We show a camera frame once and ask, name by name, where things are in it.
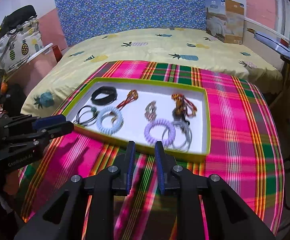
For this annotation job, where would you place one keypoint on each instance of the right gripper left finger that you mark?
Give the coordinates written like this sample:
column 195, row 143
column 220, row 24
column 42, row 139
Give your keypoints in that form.
column 125, row 162

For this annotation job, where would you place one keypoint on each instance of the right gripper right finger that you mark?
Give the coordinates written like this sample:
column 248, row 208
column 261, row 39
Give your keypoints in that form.
column 167, row 169

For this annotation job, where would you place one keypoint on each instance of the gold rhinestone hair clip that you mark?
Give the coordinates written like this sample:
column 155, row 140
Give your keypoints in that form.
column 150, row 111

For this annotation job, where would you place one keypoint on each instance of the yellow-green shallow box tray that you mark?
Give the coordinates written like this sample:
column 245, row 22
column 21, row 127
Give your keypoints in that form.
column 134, row 121

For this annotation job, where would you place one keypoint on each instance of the pink bedside cabinet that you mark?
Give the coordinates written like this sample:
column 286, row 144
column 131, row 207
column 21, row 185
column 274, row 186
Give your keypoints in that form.
column 28, row 75

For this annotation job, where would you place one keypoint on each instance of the black fitness band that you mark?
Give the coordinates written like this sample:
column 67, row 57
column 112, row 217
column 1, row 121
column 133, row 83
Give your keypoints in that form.
column 104, row 95

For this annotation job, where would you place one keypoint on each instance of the white pineapple tote bag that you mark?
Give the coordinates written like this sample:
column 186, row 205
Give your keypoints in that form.
column 19, row 44

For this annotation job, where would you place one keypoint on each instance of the yellow pineapple bed sheet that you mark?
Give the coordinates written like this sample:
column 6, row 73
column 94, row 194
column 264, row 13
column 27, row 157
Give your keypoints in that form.
column 123, row 54

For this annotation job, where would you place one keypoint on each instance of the black bag on top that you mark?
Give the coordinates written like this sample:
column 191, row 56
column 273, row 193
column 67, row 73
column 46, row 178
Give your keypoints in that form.
column 16, row 18

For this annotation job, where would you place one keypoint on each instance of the bedding set package box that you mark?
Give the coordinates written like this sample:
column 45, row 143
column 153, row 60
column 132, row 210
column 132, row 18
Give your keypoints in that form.
column 225, row 20

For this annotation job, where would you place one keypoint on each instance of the blue patterned headboard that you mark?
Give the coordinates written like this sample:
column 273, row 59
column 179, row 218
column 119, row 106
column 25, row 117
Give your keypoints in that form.
column 84, row 19

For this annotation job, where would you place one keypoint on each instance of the grey striped ironing board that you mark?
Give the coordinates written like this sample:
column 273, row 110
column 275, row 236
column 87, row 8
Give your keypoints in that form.
column 271, row 43

